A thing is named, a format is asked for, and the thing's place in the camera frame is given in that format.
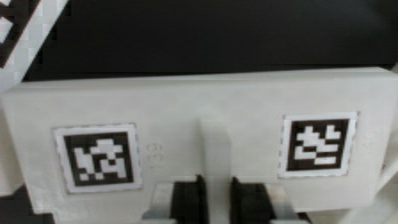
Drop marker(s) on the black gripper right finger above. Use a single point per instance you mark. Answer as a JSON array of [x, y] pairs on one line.
[[251, 209]]

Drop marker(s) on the white cabinet block with markers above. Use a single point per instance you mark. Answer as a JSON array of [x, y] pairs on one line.
[[27, 20]]

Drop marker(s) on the white panel with knob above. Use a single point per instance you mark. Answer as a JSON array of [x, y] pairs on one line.
[[285, 128]]

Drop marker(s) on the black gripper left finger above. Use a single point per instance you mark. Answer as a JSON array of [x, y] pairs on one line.
[[178, 203]]

